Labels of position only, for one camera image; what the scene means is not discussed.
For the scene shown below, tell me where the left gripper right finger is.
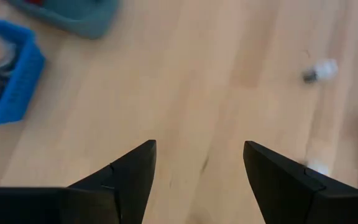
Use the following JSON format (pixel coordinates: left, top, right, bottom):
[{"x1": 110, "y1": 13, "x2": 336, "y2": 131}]
[{"x1": 243, "y1": 140, "x2": 358, "y2": 224}]

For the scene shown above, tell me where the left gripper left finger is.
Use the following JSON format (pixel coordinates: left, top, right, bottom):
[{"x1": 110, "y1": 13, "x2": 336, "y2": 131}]
[{"x1": 0, "y1": 139, "x2": 157, "y2": 224}]

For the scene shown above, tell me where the blue-label dark dropper bottle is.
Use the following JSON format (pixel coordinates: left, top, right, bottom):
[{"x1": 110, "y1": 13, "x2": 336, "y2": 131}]
[{"x1": 301, "y1": 58, "x2": 339, "y2": 84}]

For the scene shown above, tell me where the blue plastic bin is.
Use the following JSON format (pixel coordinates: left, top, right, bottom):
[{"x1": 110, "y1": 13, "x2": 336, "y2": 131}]
[{"x1": 0, "y1": 12, "x2": 47, "y2": 131}]

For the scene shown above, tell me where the grey plastic bin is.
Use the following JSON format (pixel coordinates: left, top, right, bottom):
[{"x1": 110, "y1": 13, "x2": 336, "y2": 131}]
[{"x1": 6, "y1": 0, "x2": 120, "y2": 40}]

